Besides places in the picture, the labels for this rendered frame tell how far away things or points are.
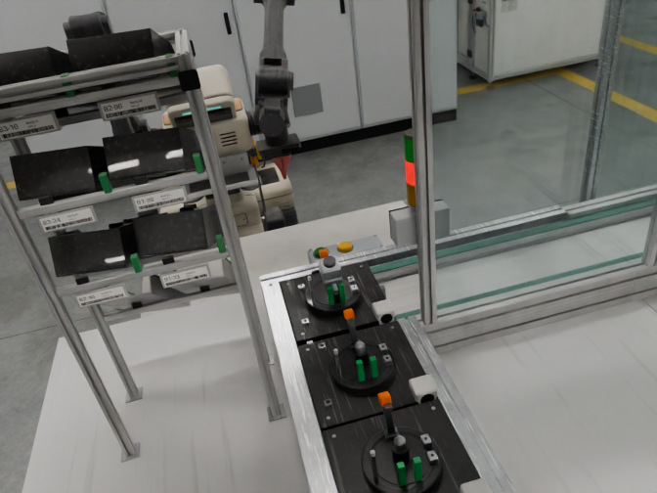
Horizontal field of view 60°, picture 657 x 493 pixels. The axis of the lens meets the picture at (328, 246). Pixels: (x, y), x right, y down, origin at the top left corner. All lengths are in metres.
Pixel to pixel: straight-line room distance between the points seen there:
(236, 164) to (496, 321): 1.01
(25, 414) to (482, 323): 2.17
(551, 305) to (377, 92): 3.26
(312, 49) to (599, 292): 3.17
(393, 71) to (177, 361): 3.37
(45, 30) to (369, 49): 2.16
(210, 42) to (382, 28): 1.22
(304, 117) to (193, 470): 3.45
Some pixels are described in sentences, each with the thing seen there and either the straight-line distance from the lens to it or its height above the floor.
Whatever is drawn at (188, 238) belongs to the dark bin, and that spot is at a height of 1.33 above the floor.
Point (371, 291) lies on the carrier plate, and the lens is 1.43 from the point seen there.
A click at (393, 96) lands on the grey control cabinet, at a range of 4.58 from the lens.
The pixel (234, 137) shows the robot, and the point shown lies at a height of 1.16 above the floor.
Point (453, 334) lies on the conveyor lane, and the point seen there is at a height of 0.91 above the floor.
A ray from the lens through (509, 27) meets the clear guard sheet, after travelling 1.12.
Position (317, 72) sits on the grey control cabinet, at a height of 0.61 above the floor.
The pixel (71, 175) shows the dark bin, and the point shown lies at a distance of 1.04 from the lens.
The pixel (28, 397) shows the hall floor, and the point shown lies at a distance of 3.06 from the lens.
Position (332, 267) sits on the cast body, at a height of 1.08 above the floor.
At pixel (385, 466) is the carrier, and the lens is 1.07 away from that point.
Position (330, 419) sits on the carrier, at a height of 0.97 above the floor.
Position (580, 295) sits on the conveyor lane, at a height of 0.93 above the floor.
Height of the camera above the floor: 1.87
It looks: 34 degrees down
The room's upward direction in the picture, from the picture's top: 8 degrees counter-clockwise
